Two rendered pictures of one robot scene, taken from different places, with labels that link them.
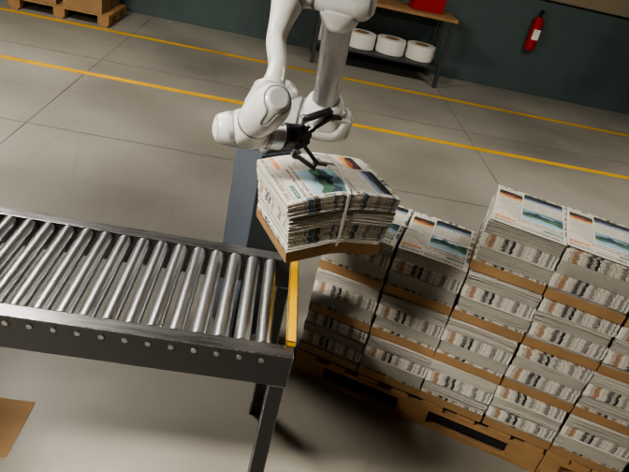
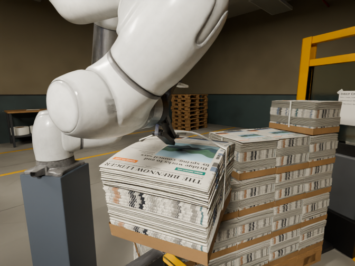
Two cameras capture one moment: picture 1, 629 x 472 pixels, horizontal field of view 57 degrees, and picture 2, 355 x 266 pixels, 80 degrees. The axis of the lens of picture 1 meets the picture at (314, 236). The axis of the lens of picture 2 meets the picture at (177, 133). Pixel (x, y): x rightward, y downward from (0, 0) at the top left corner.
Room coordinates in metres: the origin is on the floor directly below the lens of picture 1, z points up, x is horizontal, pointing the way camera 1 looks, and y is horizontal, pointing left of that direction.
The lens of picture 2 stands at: (1.24, 0.39, 1.35)
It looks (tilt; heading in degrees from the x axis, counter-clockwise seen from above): 11 degrees down; 323
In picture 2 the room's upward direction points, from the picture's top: straight up
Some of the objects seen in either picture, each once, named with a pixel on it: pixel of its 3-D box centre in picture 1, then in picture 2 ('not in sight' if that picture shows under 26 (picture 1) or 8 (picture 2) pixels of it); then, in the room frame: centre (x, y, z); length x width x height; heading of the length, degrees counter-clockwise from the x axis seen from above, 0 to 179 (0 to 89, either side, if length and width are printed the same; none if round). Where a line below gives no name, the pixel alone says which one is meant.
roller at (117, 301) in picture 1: (126, 280); not in sight; (1.49, 0.55, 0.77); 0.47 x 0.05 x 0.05; 7
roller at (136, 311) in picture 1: (147, 283); not in sight; (1.49, 0.49, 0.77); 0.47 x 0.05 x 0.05; 7
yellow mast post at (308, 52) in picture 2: not in sight; (299, 135); (2.18, -1.86, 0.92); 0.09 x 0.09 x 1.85; 77
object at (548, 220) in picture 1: (530, 213); (241, 135); (2.10, -0.79, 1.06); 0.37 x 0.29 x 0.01; 166
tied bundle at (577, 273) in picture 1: (592, 263); (271, 148); (2.03, -1.07, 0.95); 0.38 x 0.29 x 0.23; 166
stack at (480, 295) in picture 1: (442, 327); (220, 227); (2.13, -0.65, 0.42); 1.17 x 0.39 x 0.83; 77
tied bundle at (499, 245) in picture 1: (519, 237); (239, 152); (2.11, -0.79, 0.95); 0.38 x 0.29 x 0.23; 166
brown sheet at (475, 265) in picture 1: (510, 255); (238, 164); (2.11, -0.79, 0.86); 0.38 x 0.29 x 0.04; 166
